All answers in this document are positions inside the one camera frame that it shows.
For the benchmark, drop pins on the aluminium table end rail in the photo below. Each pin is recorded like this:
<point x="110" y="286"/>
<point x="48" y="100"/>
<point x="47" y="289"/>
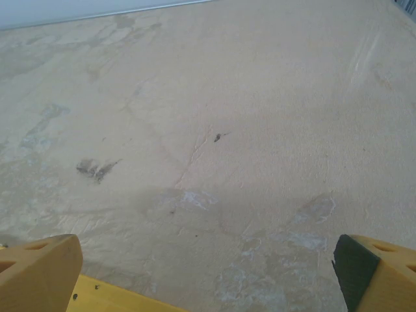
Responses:
<point x="130" y="11"/>

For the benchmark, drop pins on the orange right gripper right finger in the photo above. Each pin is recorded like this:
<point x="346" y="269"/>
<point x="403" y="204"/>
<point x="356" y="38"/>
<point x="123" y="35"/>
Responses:
<point x="383" y="279"/>

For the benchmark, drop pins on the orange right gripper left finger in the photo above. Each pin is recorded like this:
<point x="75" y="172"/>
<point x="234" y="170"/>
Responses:
<point x="35" y="276"/>

